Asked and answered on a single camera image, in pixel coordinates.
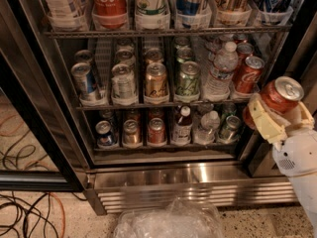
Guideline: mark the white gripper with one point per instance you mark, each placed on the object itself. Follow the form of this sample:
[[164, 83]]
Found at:
[[297, 151]]

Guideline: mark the red coke can front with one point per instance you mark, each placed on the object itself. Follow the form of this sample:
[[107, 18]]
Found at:
[[279, 97]]

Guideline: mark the red coke can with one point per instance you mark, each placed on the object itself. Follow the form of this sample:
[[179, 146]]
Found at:
[[243, 50], [249, 74], [279, 97]]

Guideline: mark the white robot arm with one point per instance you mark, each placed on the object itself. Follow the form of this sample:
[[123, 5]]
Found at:
[[305, 187]]

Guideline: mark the green can bottom shelf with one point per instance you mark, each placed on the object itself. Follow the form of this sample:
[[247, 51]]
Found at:
[[229, 130]]

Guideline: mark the clear water bottle middle shelf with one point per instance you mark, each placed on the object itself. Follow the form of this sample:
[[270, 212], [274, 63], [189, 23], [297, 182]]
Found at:
[[220, 73]]

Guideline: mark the small water bottle bottom shelf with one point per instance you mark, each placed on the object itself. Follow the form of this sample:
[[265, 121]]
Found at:
[[207, 127]]

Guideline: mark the green soda can front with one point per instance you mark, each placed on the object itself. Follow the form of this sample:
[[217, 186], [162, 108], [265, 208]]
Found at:
[[187, 83]]

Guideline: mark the red can bottom shelf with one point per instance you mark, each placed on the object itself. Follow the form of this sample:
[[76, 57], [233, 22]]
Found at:
[[156, 132]]

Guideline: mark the gold soda can front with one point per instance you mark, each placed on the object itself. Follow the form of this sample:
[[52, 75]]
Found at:
[[156, 79]]

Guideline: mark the stainless steel fridge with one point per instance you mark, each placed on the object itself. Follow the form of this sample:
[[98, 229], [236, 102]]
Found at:
[[41, 40]]

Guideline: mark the gold can bottom shelf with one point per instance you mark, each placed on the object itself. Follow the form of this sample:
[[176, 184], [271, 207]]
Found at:
[[131, 132]]

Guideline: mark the blue large bottle top shelf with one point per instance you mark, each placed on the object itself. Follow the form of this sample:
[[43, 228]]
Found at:
[[189, 9]]

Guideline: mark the white silver can front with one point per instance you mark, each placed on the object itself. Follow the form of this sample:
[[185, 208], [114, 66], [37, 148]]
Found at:
[[123, 81]]

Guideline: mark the blue pepsi can bottom shelf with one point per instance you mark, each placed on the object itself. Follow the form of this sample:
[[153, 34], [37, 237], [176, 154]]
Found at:
[[106, 136]]

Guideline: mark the blue silver can front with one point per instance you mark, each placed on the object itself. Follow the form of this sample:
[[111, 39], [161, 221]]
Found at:
[[85, 81]]

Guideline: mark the dark juice bottle white cap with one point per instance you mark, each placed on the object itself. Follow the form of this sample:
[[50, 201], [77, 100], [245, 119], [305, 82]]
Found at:
[[181, 132]]

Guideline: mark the clear plastic bag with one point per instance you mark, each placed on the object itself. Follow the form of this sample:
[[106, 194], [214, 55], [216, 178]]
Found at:
[[180, 219]]

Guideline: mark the white green large bottle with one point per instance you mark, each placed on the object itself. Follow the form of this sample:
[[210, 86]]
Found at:
[[150, 13]]

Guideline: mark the large coca-cola bottle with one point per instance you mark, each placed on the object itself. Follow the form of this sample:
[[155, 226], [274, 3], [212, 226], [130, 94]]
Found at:
[[111, 12]]

